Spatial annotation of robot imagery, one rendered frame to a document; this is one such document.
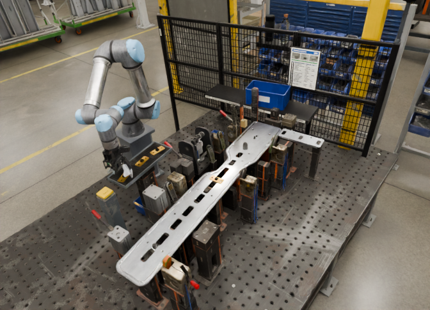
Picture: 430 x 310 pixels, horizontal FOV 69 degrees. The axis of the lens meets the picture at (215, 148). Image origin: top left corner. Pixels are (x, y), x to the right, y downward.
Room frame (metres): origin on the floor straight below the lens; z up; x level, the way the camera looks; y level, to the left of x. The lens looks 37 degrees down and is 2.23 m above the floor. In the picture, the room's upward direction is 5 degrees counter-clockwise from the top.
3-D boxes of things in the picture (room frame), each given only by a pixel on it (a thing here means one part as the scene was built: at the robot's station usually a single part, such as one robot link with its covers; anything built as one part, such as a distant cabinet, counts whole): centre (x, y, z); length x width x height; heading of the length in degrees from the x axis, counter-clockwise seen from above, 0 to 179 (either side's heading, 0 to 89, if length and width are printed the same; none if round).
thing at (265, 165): (1.44, -0.29, 0.84); 0.11 x 0.08 x 0.29; 54
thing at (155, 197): (1.16, 0.33, 0.90); 0.13 x 0.10 x 0.41; 54
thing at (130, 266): (1.31, 0.01, 1.00); 1.38 x 0.22 x 0.02; 144
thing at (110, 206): (1.13, 0.57, 0.92); 0.08 x 0.08 x 0.44; 54
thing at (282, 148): (1.53, -0.40, 0.87); 0.12 x 0.09 x 0.35; 54
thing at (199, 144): (1.53, 0.11, 0.94); 0.18 x 0.13 x 0.49; 144
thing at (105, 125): (1.22, 0.49, 1.48); 0.09 x 0.08 x 0.11; 170
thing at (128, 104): (1.76, 0.53, 1.27); 0.13 x 0.12 x 0.14; 80
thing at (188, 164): (1.42, 0.18, 0.89); 0.13 x 0.11 x 0.38; 54
